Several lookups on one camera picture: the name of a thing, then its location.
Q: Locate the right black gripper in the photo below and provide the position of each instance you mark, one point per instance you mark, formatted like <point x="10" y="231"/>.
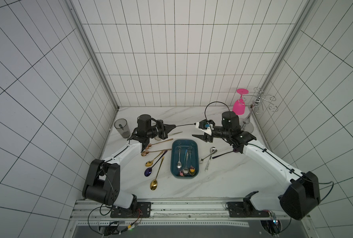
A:
<point x="209" y="133"/>

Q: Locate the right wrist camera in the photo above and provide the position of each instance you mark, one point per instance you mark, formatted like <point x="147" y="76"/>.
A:
<point x="205" y="125"/>

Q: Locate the short gold spoon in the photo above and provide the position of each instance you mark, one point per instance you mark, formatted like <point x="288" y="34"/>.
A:
<point x="152" y="159"/>

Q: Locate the chrome wine glass rack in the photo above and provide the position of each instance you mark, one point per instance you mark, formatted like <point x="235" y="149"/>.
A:
<point x="257" y="101"/>

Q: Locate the pink upside-down wine glass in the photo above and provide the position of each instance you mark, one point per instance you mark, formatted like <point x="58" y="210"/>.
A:
<point x="239" y="105"/>

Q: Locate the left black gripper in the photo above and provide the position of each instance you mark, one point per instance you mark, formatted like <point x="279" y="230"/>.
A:
<point x="165" y="129"/>

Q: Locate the silver spoon pile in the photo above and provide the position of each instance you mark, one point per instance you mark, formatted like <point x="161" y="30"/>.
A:
<point x="170" y="134"/>

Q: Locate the teal plastic storage box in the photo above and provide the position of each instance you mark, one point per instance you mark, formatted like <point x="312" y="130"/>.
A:
<point x="184" y="143"/>

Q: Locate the purple iridescent spoon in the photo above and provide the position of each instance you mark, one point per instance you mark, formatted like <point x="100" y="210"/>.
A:
<point x="191" y="169"/>

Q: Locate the silver spoon clear handle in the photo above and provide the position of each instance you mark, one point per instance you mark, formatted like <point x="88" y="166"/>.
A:
<point x="209" y="160"/>

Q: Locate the aluminium mounting rail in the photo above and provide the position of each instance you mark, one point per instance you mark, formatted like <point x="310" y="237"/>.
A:
<point x="192" y="211"/>

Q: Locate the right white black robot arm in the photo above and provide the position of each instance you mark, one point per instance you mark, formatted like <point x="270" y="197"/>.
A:
<point x="296" y="193"/>

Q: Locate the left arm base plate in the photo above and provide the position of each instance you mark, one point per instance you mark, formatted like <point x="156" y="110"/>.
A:
<point x="138" y="209"/>

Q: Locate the black spoon right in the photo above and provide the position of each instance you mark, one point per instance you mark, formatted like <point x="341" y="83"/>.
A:
<point x="215" y="157"/>

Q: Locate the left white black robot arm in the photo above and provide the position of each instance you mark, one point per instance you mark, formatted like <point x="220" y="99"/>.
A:
<point x="102" y="183"/>

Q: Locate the grey translucent cup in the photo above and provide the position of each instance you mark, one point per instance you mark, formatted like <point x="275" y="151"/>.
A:
<point x="121" y="125"/>

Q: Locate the purple bowl dark spoon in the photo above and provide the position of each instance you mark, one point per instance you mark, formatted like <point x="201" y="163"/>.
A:
<point x="148" y="171"/>

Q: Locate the blue teal iridescent spoon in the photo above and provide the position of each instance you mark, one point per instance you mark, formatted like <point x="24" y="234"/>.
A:
<point x="180" y="172"/>

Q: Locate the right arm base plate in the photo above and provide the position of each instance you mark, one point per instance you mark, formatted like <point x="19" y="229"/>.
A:
<point x="244" y="210"/>

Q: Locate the long gold spoon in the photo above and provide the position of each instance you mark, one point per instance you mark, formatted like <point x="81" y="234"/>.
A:
<point x="154" y="183"/>

